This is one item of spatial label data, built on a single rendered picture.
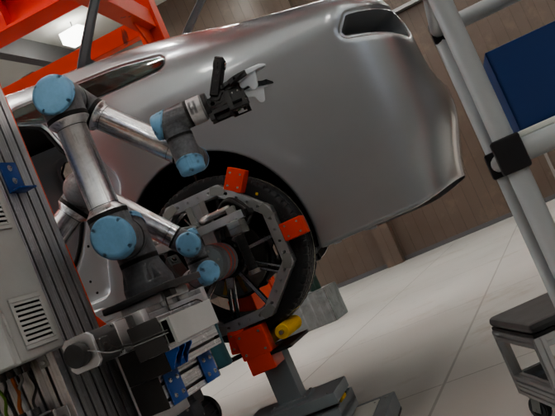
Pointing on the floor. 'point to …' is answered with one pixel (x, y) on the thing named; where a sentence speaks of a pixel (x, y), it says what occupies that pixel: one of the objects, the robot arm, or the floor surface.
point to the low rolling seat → (539, 306)
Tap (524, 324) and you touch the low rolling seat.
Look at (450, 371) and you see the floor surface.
